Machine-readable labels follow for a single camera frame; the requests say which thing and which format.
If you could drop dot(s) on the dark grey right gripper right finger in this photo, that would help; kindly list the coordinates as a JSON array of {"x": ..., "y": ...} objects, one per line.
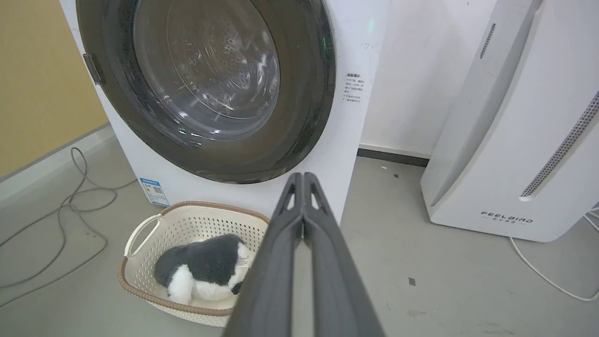
[{"x": 334, "y": 276}]

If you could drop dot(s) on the blue energy label sticker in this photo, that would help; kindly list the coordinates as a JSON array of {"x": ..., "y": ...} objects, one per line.
[{"x": 154, "y": 192}]

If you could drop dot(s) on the dark round washing machine door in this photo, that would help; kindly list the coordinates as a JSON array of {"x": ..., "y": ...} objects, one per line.
[{"x": 299, "y": 117}]

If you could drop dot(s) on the white perforated laundry basket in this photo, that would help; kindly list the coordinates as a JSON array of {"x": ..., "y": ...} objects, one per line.
[{"x": 187, "y": 224}]

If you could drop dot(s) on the white front-load washing machine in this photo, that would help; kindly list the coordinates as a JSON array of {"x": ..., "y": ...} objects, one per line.
[{"x": 346, "y": 131}]

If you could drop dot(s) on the grey and white plush toy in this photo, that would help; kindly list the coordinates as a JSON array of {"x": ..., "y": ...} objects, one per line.
[{"x": 210, "y": 262}]

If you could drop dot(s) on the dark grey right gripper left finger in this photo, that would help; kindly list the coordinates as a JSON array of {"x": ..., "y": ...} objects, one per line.
[{"x": 271, "y": 271}]

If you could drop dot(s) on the white Feelbird air purifier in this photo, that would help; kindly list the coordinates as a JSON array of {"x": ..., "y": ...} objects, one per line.
[{"x": 514, "y": 140}]

